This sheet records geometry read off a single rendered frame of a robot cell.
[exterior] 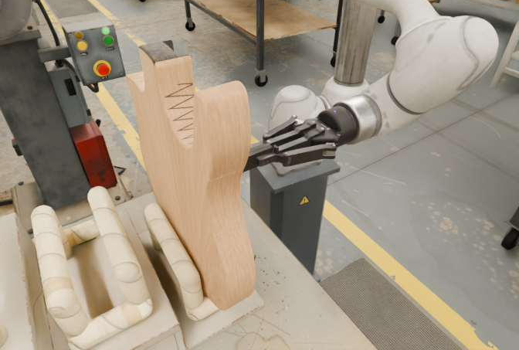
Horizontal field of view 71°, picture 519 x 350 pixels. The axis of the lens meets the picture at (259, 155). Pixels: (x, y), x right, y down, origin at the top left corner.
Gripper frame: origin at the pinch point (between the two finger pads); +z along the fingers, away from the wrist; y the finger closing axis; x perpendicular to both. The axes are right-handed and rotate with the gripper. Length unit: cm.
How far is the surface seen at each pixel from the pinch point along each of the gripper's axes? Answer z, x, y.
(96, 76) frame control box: 10, -21, 95
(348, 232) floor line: -86, -115, 43
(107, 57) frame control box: 4, -15, 96
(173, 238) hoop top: 16.0, -10.0, -0.5
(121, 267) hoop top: 25.0, -2.0, -8.3
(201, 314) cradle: 16.4, -18.1, -10.7
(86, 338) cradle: 31.8, -9.7, -10.3
